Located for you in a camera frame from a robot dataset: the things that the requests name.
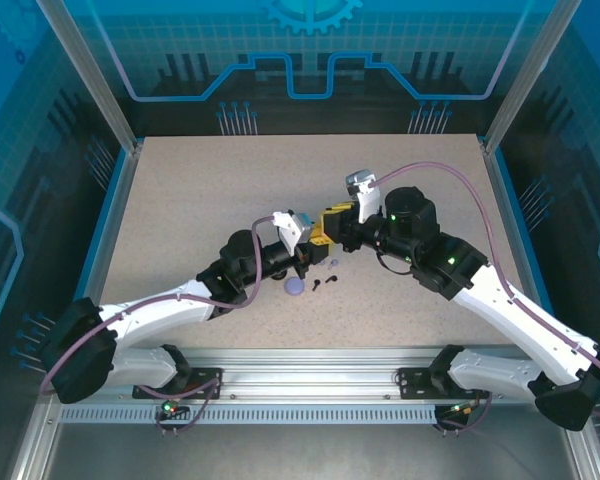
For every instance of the aluminium and blue right side rail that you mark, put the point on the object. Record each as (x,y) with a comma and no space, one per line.
(509,200)

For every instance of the aluminium frame post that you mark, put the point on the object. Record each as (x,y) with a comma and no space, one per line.
(92,75)
(532,75)

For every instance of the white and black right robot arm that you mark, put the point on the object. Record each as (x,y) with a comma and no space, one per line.
(520,330)

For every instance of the aluminium and blue left side rail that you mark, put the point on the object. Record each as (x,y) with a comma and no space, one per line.
(116,200)

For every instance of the small black screws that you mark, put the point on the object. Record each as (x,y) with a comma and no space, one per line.
(331,278)
(314,285)

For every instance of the connector with green light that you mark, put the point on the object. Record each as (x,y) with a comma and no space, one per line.
(169,408)
(457,410)

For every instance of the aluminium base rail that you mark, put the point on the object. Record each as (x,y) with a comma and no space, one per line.
(305,372)

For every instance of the aluminium right frame post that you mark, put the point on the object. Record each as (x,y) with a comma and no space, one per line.
(532,75)

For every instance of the left connector with green light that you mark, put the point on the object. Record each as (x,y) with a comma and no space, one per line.
(169,408)

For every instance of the right connector with green light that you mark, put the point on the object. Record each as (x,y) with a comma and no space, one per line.
(457,410)

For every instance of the purple earbud charging case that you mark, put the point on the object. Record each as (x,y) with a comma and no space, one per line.
(294,286)

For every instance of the aluminium left frame post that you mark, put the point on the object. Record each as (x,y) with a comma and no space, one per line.
(92,75)

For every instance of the aluminium and blue rail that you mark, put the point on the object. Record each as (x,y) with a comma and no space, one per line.
(509,200)
(116,200)

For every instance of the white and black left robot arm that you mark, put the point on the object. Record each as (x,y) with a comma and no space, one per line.
(155,310)

